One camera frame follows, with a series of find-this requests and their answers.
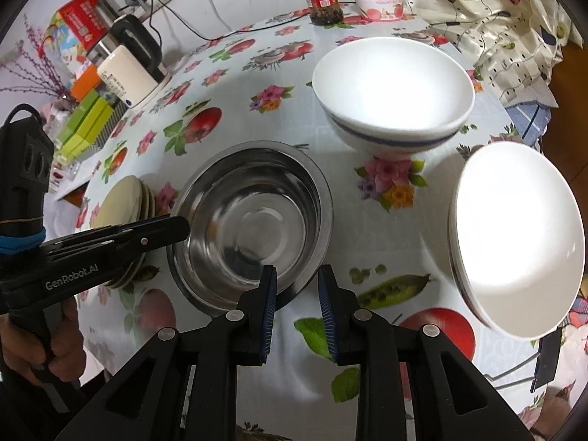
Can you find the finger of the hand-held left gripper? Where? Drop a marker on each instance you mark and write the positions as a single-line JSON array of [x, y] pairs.
[[156, 234]]

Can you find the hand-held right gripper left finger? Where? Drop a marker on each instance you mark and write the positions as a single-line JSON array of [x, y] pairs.
[[271, 298]]

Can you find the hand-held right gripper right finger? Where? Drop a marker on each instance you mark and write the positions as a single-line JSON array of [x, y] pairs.
[[325, 303]]

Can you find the stainless steel bowl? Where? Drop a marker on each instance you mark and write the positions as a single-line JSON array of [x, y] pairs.
[[248, 225]]

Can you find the white bowl with blue stripe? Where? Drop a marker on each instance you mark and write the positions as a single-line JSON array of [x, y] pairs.
[[390, 82], [519, 239]]

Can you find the person's left hand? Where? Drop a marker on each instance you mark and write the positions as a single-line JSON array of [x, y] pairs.
[[66, 335]]

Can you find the clear glass mug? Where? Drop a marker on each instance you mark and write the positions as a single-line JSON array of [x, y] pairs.
[[73, 172]]

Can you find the green box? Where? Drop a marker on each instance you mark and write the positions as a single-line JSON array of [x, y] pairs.
[[87, 135], [87, 110]]

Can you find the purple flower branches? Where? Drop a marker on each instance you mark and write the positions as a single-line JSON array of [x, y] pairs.
[[41, 78]]

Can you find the orange box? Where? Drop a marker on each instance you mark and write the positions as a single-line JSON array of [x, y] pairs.
[[85, 83]]

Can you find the white electric kettle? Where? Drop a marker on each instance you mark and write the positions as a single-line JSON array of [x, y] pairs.
[[128, 78]]

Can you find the red packet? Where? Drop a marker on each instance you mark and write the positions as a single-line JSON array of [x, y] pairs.
[[82, 20]]

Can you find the black flat object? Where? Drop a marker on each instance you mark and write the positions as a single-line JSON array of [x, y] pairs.
[[549, 353]]

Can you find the pink printed cloth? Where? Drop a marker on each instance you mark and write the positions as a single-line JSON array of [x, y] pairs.
[[569, 404]]

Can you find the blue checked cloth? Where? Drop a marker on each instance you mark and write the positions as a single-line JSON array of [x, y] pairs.
[[533, 121]]

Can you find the cream patterned curtain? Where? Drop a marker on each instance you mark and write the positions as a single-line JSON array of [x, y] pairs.
[[505, 23]]

